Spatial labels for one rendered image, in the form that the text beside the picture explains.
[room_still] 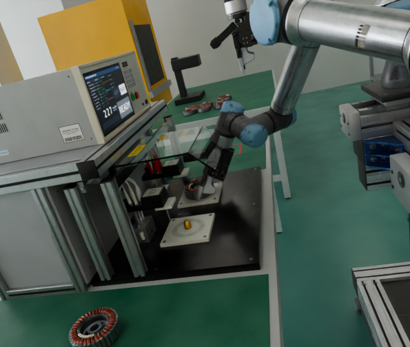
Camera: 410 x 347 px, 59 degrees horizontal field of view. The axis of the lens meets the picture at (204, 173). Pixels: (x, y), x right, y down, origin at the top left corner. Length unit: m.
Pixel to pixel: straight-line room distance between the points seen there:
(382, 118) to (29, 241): 1.08
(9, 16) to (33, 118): 6.57
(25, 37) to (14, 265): 6.53
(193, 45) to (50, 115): 5.44
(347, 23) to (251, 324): 0.62
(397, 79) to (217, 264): 0.76
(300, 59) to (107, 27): 3.88
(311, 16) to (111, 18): 4.05
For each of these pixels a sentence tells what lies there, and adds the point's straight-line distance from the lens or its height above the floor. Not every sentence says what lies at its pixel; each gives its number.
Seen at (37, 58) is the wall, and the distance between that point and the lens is 7.44.
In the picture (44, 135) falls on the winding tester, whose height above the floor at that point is 1.17.
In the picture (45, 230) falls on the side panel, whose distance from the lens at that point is 1.05.
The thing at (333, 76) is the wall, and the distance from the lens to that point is 6.44.
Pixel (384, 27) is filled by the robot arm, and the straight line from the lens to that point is 0.73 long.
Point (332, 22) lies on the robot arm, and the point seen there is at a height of 1.28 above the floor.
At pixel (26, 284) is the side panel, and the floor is 0.79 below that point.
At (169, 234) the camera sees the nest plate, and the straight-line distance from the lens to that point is 1.14.
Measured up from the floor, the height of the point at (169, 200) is 0.88.
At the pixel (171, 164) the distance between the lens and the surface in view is 1.29.
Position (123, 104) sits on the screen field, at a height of 1.18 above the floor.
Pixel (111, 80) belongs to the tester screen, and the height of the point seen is 1.26.
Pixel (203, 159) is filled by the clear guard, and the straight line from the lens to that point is 0.90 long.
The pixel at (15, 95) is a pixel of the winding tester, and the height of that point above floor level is 1.29.
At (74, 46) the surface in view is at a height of 1.53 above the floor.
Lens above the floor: 1.32
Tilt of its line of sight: 21 degrees down
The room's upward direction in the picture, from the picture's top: 15 degrees counter-clockwise
